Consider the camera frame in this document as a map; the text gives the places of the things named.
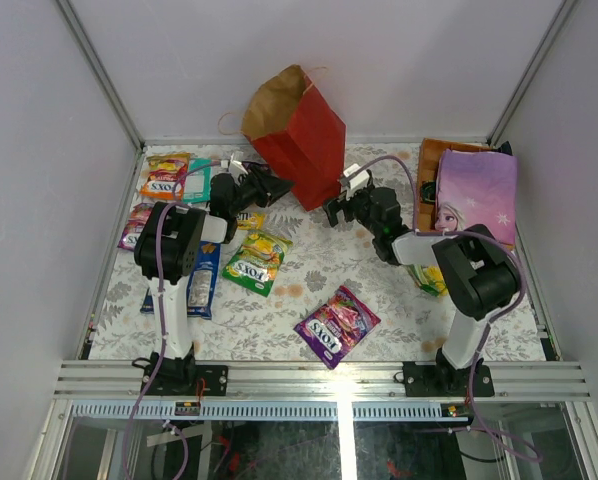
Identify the dark rolled tape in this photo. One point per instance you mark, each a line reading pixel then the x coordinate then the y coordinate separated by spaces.
pixel 427 192

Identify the wooden tray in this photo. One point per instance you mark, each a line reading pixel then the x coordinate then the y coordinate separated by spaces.
pixel 430 154

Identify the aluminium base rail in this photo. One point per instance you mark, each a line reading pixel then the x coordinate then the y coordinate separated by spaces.
pixel 542 382

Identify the red paper bag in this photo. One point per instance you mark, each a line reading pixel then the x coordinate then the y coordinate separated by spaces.
pixel 291 126

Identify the purple Frozen bag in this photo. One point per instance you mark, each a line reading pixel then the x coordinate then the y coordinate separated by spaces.
pixel 477 188

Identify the yellow green candy bag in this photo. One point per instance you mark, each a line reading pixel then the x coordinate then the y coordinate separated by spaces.
pixel 429 279

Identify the blue Doritos chip bag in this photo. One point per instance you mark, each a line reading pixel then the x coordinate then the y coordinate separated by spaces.
pixel 197 289

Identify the green Fox's candy bag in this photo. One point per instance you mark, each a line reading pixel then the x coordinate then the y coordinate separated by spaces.
pixel 257 261

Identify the orange Fox's candy bag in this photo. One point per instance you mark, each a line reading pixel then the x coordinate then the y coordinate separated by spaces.
pixel 164 175

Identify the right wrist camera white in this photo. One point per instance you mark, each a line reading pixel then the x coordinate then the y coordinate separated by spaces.
pixel 354 178

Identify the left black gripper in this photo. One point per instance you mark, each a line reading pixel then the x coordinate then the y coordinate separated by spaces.
pixel 258 185

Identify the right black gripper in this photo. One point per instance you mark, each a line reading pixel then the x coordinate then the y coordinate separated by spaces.
pixel 333 206

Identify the yellow snack bar wrapper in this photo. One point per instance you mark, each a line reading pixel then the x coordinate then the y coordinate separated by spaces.
pixel 250 220

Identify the teal snack packet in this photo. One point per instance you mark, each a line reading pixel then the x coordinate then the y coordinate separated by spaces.
pixel 197 184

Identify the purple Fox's candy bag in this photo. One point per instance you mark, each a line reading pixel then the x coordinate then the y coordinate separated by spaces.
pixel 335 328
pixel 134 226

